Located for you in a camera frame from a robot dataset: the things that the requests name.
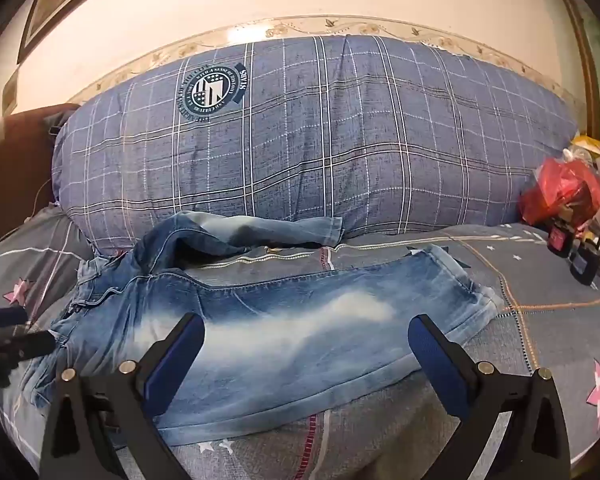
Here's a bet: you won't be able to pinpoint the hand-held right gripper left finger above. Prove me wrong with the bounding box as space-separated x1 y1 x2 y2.
39 312 206 480

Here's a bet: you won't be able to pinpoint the grey star-print bed sheet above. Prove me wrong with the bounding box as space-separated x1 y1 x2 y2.
0 205 600 480

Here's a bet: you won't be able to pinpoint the brown wooden headboard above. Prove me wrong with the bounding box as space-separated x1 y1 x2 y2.
0 104 81 256

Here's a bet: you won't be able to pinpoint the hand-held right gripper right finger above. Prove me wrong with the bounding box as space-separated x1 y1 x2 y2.
408 314 571 480

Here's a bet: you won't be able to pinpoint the small dark bottle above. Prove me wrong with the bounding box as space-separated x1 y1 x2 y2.
547 219 577 259
569 244 600 287

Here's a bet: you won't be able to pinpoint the faded blue denim pants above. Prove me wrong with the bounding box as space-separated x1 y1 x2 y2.
22 211 506 433

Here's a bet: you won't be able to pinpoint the blue plaid pillow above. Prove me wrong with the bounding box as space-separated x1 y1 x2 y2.
51 34 581 256

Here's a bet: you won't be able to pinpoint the thin cable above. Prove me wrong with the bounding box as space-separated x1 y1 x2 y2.
26 174 57 223

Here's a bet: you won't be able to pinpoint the yellow plastic bag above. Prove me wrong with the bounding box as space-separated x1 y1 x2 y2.
566 134 600 173

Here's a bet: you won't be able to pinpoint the red plastic bag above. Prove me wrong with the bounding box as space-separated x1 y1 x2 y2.
519 156 600 227

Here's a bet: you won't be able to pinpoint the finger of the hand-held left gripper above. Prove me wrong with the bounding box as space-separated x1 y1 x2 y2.
0 330 57 387
0 305 29 331

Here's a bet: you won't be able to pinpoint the wooden door frame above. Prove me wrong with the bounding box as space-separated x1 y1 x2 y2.
542 0 600 142

